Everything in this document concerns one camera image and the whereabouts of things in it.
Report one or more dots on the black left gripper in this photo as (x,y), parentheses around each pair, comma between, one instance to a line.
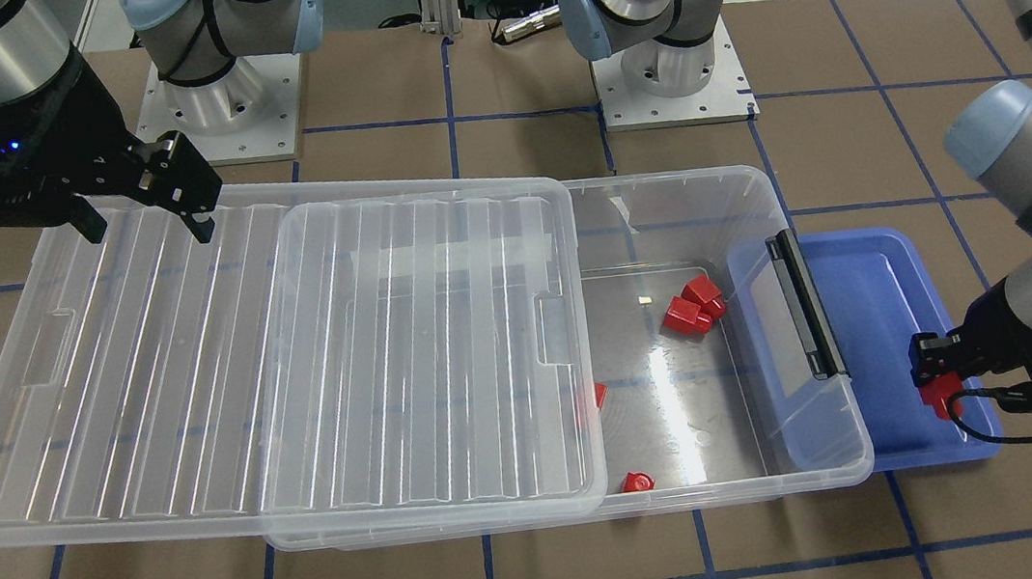
(990,342)

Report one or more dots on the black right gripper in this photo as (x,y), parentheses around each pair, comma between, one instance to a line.
(81,119)

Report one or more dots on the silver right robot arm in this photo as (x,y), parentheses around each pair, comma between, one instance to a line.
(191,42)

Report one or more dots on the clear plastic storage box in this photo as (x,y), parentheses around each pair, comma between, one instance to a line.
(699,356)

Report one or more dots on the clear plastic box lid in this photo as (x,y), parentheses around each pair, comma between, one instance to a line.
(130,378)

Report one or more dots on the blue plastic tray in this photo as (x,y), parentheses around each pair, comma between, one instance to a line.
(876,296)

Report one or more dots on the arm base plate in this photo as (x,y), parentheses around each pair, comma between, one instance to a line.
(652,85)
(249,116)

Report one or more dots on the black box latch handle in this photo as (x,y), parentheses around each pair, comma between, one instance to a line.
(814,330)

